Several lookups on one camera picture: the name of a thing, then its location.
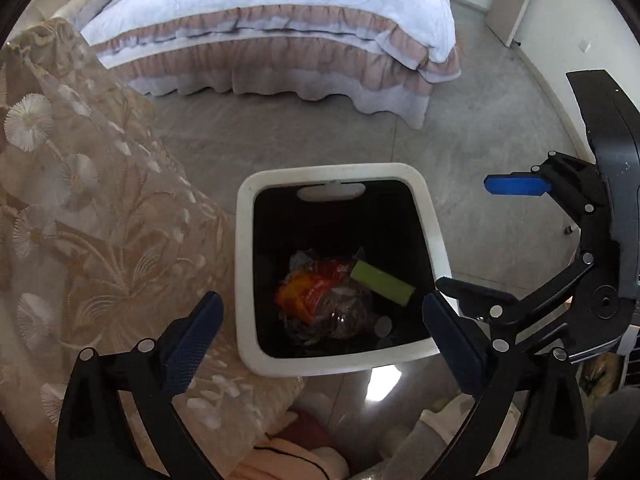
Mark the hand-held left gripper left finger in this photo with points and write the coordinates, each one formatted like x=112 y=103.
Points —
x=192 y=345

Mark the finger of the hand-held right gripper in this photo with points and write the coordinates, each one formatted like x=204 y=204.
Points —
x=515 y=185
x=475 y=292

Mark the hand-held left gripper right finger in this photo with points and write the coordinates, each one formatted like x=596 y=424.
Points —
x=452 y=345

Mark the small silver round lid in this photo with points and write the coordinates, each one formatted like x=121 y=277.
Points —
x=383 y=326

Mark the white trash bin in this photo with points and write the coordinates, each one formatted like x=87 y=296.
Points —
x=244 y=260

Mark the clear plastic wrapper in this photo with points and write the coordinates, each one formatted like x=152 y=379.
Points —
x=347 y=321

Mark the red snack bag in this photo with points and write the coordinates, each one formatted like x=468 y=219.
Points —
x=315 y=292

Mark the person's leg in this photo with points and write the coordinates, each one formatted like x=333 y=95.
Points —
x=311 y=430

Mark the beige cloth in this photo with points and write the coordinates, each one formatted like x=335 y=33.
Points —
x=280 y=462

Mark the beige floral lace tablecloth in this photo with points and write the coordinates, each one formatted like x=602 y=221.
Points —
x=100 y=210

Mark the beige door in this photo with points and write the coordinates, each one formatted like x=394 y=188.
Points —
x=512 y=2

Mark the grey clothing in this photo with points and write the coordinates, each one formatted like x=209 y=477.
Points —
x=615 y=430

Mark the bed with ruffled cover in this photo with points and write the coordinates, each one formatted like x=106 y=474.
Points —
x=280 y=5

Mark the white wall outlet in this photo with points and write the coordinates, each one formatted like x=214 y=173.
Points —
x=584 y=46

